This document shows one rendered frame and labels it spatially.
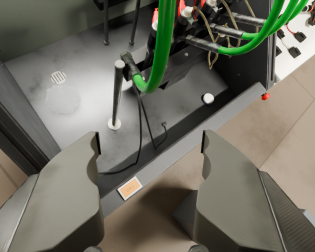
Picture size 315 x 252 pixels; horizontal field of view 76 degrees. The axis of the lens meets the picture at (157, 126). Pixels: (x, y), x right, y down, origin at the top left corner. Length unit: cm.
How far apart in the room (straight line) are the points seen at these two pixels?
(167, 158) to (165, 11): 40
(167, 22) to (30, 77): 60
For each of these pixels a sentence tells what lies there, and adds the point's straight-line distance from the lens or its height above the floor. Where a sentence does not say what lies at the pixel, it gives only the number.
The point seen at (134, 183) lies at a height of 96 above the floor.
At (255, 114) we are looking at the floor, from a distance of 200.
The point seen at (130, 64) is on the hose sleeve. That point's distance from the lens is 35.
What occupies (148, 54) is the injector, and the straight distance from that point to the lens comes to 53.
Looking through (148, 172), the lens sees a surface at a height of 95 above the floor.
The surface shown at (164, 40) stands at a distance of 19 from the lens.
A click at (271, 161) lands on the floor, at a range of 197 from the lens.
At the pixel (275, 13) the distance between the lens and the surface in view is 39.
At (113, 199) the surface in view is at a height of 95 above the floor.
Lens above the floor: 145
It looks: 69 degrees down
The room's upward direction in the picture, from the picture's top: 39 degrees clockwise
